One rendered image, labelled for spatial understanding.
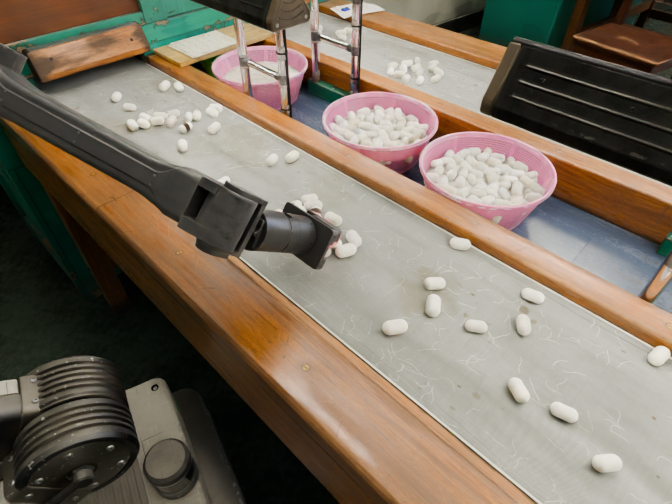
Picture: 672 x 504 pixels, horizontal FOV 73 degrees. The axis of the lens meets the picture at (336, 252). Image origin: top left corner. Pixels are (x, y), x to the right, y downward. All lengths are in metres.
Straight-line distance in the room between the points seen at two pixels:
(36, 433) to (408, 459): 0.41
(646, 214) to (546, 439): 0.56
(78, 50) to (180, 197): 0.91
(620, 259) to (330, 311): 0.57
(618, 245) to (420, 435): 0.62
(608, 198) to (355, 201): 0.51
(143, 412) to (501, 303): 0.67
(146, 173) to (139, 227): 0.28
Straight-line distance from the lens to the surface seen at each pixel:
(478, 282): 0.76
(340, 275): 0.73
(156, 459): 0.83
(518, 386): 0.64
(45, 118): 0.66
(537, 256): 0.80
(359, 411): 0.58
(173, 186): 0.56
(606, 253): 1.00
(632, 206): 1.05
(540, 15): 3.55
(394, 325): 0.65
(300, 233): 0.63
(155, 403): 0.97
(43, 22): 1.45
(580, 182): 1.06
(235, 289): 0.70
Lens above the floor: 1.28
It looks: 44 degrees down
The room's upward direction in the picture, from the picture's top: straight up
